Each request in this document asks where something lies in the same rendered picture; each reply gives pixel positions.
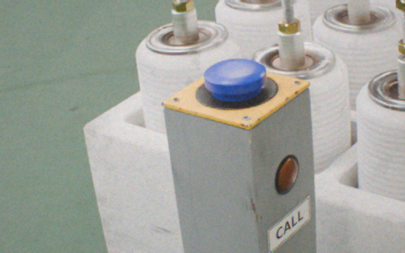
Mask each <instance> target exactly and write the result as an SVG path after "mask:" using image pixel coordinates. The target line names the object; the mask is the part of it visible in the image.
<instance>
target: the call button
mask: <svg viewBox="0 0 405 253"><path fill-rule="evenodd" d="M203 77H204V85H205V87H206V88H207V89H208V90H210V91H212V93H213V95H214V96H215V97H216V98H217V99H220V100H223V101H228V102H237V101H243V100H247V99H250V98H253V97H255V96H257V95H258V94H259V93H260V92H261V91H262V86H264V85H265V84H266V83H267V72H266V67H265V66H264V65H263V64H262V63H260V62H257V61H255V60H252V59H248V58H233V59H227V60H224V61H221V62H217V63H215V64H214V65H213V66H210V67H209V68H207V69H206V70H205V72H204V74H203Z"/></svg>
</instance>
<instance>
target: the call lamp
mask: <svg viewBox="0 0 405 253"><path fill-rule="evenodd" d="M297 174H298V168H297V162H296V160H295V159H288V160H287V161H286V162H285V163H284V164H283V166H282V168H281V170H280V172H279V188H280V190H281V191H287V190H288V189H290V188H291V186H292V185H293V184H294V182H295V180H296V178H297Z"/></svg>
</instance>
